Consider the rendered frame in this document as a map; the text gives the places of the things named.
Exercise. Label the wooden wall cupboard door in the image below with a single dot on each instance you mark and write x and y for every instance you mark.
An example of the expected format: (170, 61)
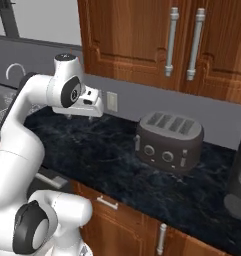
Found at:
(128, 36)
(225, 46)

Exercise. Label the dark grey four-slot toaster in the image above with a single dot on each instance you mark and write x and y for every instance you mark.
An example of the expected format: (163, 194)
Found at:
(172, 143)

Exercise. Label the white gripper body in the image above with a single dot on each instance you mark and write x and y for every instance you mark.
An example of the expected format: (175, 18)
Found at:
(92, 110)

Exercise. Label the wooden drawer front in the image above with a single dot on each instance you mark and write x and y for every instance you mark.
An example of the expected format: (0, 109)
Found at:
(132, 213)

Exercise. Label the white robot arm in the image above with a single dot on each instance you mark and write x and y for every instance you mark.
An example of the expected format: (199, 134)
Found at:
(22, 156)

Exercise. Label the steel sink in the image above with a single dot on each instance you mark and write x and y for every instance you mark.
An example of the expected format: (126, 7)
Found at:
(0, 103)

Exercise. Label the wooden base cupboard door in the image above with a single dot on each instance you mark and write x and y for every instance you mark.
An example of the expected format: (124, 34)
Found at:
(118, 238)
(188, 245)

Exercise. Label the curved silver tap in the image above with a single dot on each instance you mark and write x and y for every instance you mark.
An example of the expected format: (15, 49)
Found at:
(9, 68)

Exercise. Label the black dishwasher door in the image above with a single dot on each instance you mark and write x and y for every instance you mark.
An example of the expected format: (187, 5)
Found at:
(38, 187)

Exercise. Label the dark grey coffee machine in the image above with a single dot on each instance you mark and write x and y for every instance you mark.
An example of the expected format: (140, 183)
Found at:
(240, 180)

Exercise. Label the white wall socket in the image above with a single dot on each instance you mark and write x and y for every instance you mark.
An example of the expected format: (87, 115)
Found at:
(112, 101)

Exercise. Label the window with dark frame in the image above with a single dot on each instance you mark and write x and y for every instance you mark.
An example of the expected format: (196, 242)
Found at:
(42, 16)

